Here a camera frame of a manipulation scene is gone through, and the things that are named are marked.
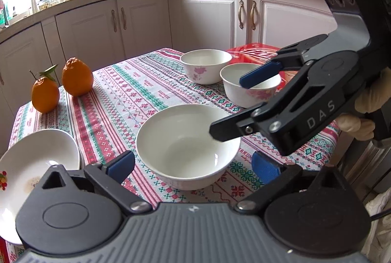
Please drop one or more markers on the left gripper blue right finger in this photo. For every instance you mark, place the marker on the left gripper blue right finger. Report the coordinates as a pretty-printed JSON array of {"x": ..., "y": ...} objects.
[{"x": 264, "y": 167}]

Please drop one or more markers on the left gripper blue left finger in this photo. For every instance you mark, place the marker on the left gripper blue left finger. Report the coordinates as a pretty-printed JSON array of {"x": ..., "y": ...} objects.
[{"x": 120, "y": 167}]

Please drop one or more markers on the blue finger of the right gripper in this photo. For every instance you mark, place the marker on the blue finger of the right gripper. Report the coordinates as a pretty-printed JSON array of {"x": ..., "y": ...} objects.
[
  {"x": 260, "y": 74},
  {"x": 233, "y": 126}
]

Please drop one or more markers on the white stained plate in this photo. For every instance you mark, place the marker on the white stained plate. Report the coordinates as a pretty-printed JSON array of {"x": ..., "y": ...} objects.
[{"x": 24, "y": 164}]

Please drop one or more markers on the right gloved hand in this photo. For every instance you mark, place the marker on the right gloved hand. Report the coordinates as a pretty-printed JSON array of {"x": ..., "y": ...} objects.
[{"x": 369, "y": 101}]

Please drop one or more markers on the red printed box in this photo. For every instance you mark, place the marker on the red printed box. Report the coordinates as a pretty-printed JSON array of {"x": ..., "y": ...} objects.
[{"x": 255, "y": 53}]

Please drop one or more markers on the patterned tablecloth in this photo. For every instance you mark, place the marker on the patterned tablecloth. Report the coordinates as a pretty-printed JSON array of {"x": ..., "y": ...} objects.
[{"x": 105, "y": 122}]

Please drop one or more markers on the bumpy orange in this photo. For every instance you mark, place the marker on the bumpy orange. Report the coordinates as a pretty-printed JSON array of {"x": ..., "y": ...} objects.
[{"x": 77, "y": 77}]

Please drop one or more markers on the orange with leaf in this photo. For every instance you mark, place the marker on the orange with leaf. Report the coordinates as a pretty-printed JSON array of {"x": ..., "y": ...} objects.
[{"x": 45, "y": 94}]

